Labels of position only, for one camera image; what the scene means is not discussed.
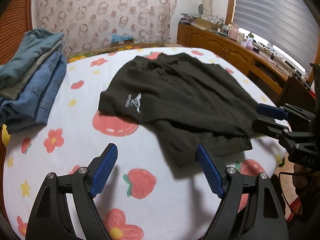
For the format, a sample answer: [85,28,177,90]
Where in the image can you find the black pants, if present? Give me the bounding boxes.
[98,53,258,167]

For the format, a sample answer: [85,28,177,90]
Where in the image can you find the wooden sideboard cabinet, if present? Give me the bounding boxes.
[177,23,316,106]

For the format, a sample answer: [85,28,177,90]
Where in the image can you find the white floral strawberry sheet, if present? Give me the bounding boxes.
[3,47,271,239]

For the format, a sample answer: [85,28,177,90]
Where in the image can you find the pink bottle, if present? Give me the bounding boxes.
[228,24,239,41]

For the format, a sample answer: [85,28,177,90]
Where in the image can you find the blue denim folded jeans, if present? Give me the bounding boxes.
[1,50,67,133]

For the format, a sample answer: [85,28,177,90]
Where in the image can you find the yellow plush toy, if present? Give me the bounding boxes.
[1,124,10,147]

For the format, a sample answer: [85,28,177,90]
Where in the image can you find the grey window blind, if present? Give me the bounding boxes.
[233,0,319,72]

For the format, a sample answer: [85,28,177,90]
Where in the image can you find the cardboard box on cabinet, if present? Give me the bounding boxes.
[191,17,220,31]

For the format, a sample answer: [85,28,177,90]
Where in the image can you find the floral colourful blanket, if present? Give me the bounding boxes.
[66,43,183,63]

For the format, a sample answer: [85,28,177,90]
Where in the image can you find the grey folded garment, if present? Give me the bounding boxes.
[1,40,63,100]

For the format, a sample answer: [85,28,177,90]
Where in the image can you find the cardboard box with blue cloth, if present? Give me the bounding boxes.
[111,34,134,47]

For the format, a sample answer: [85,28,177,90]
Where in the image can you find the teal folded garment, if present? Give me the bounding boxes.
[1,28,63,89]

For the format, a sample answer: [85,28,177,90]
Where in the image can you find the patterned sheer curtain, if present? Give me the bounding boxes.
[35,0,177,55]

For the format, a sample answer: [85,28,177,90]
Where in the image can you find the wooden louvred wardrobe door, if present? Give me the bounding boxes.
[1,0,32,64]

